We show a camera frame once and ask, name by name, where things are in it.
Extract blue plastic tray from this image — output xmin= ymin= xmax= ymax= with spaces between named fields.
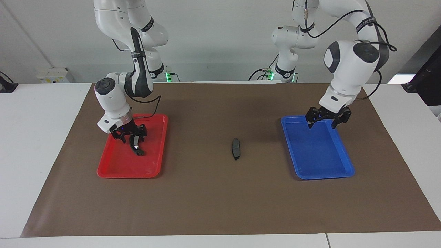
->
xmin=281 ymin=115 xmax=355 ymax=180

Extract black monitor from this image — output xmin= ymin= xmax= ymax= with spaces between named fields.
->
xmin=401 ymin=44 xmax=441 ymax=106

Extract dark brake pad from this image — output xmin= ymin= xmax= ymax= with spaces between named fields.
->
xmin=231 ymin=137 xmax=242 ymax=161

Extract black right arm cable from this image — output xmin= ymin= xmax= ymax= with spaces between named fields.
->
xmin=112 ymin=26 xmax=162 ymax=120

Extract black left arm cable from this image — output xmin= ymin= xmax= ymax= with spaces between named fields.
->
xmin=293 ymin=0 xmax=397 ymax=101

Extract red plastic tray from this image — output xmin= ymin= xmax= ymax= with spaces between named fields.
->
xmin=97 ymin=114 xmax=169 ymax=179

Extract black clamp device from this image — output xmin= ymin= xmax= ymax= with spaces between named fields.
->
xmin=0 ymin=71 xmax=18 ymax=93

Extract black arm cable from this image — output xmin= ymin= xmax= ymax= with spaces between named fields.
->
xmin=293 ymin=0 xmax=397 ymax=101
xmin=112 ymin=26 xmax=162 ymax=120

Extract black base cable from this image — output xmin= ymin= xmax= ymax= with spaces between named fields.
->
xmin=249 ymin=54 xmax=279 ymax=81

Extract brown table mat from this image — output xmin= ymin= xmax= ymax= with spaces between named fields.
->
xmin=21 ymin=82 xmax=441 ymax=238

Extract white wall socket box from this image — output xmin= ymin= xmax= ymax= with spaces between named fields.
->
xmin=35 ymin=67 xmax=74 ymax=84

